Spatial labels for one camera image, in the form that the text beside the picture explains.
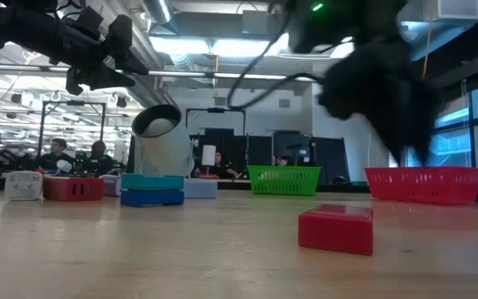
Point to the ceiling ventilation unit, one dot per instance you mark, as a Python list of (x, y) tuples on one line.
[(442, 10)]

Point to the white and blue gadget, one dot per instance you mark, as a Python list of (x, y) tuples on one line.
[(64, 166)]

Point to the black robot rig frame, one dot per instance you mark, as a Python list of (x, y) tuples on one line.
[(73, 102), (216, 110)]

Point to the teal and blue box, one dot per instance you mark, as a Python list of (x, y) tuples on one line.
[(152, 191)]

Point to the ceiling light strip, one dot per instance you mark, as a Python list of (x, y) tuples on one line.
[(181, 74)]

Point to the red plastic basket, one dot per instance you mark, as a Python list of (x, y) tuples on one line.
[(423, 184)]

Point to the plain red box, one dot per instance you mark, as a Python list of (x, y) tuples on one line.
[(335, 230)]

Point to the white cylindrical lamp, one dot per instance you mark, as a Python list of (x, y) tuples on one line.
[(208, 155)]

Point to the lavender box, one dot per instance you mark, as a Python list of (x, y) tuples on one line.
[(201, 189)]

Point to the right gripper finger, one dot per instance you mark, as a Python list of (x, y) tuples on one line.
[(423, 143), (396, 145)]

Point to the white cylindrical pen holder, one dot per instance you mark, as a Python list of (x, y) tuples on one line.
[(168, 149)]

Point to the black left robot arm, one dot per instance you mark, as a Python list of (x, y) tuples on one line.
[(23, 25)]

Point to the silver ceiling duct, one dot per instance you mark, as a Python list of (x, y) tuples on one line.
[(158, 10)]

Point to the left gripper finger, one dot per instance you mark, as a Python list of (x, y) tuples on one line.
[(102, 79), (123, 45)]

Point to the red box with slots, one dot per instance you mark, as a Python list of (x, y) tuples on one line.
[(73, 189)]

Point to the person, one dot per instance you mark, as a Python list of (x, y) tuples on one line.
[(282, 161), (98, 158), (56, 157), (220, 165)]

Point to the black partition screens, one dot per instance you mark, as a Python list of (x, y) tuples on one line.
[(326, 158)]

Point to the green and white box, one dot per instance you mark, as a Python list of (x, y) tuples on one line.
[(23, 185)]

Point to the glass window wall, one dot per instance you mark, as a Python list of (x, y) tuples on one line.
[(471, 133)]

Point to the green plastic basket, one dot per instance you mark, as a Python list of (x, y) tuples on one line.
[(284, 179)]

